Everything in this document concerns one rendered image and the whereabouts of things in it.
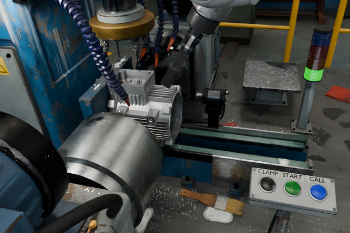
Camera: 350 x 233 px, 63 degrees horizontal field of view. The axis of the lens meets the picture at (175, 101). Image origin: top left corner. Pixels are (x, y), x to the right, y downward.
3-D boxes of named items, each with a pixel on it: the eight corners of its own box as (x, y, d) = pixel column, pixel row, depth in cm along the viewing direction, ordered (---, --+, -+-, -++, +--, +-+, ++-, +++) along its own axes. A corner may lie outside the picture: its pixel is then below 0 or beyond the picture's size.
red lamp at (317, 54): (309, 58, 100) (311, 46, 97) (307, 51, 104) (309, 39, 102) (328, 59, 98) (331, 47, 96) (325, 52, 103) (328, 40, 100)
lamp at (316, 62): (306, 70, 102) (309, 58, 100) (304, 63, 107) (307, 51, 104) (325, 71, 100) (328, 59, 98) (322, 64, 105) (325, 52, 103)
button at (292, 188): (283, 195, 61) (285, 193, 60) (284, 181, 63) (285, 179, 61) (298, 198, 60) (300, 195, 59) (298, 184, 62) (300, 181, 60)
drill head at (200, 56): (131, 111, 115) (121, 53, 101) (161, 66, 148) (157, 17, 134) (192, 118, 109) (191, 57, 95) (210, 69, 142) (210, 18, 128)
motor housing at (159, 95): (113, 148, 96) (101, 100, 86) (134, 115, 111) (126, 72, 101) (170, 156, 91) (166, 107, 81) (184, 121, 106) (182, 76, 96)
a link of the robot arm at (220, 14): (198, -17, 60) (185, 8, 63) (235, 6, 60) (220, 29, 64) (206, -25, 67) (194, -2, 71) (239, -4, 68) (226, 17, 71)
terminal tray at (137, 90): (110, 103, 91) (105, 83, 87) (123, 87, 100) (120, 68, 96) (146, 107, 88) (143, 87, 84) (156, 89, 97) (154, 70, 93)
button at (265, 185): (259, 191, 62) (260, 189, 61) (260, 178, 64) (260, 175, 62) (273, 194, 62) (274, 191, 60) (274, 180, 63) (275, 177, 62)
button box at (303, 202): (247, 204, 65) (249, 197, 61) (250, 174, 69) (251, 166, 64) (330, 219, 61) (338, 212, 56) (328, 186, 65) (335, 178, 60)
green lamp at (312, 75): (304, 81, 104) (306, 70, 102) (302, 73, 109) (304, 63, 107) (322, 82, 103) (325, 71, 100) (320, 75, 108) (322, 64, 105)
